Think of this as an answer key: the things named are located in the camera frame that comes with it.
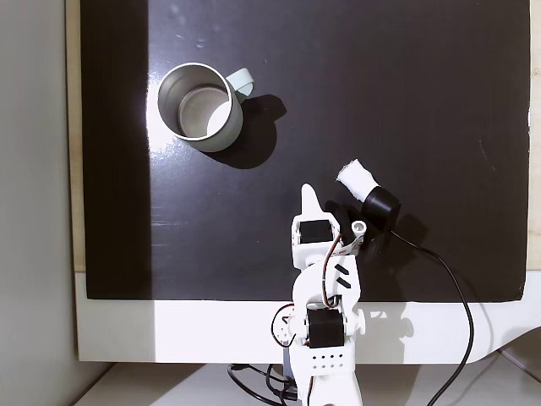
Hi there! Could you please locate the black camera cable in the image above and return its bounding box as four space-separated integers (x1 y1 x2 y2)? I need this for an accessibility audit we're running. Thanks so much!
391 230 474 406

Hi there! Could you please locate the metal cup with pale handle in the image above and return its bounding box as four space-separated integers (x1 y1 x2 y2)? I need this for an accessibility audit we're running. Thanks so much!
157 62 254 153

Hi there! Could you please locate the black table mat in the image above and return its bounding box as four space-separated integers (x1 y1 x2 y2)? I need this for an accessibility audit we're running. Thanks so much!
79 0 533 304

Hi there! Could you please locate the black power cable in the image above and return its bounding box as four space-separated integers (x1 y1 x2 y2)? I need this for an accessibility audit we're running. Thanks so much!
227 362 305 403

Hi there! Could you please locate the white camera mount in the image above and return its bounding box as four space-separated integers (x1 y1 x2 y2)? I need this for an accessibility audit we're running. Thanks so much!
337 218 368 257

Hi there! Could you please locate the black camera box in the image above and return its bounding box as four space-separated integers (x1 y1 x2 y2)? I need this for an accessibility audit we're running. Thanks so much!
359 184 402 232

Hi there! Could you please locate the red black servo cable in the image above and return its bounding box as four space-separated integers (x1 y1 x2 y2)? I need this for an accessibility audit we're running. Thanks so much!
323 234 344 306
270 303 297 348

